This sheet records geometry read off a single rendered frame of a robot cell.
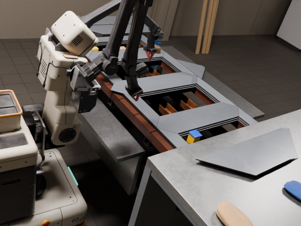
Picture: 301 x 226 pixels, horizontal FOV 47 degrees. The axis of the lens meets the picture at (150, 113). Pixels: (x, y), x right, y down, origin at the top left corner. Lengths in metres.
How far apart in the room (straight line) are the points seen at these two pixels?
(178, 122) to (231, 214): 0.93
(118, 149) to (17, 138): 0.58
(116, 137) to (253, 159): 0.88
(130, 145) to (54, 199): 0.58
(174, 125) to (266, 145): 0.58
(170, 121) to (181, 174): 0.71
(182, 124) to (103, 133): 0.49
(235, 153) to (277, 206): 0.30
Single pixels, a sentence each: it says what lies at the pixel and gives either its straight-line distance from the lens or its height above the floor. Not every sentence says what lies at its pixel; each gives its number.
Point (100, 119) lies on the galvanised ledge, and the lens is 2.27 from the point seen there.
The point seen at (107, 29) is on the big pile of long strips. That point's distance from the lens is 3.22.
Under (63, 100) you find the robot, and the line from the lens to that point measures 1.94.
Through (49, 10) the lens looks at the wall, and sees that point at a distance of 4.82.
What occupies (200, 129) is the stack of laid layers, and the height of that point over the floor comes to 0.83.
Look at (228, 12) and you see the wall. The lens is 6.55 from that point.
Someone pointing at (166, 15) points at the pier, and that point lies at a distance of 5.47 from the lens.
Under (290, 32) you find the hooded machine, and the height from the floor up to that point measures 0.25.
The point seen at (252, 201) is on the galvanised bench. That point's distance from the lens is 1.50.
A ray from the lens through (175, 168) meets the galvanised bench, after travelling 1.48.
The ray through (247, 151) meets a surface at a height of 1.07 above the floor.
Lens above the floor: 2.01
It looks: 33 degrees down
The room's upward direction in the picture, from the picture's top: 15 degrees clockwise
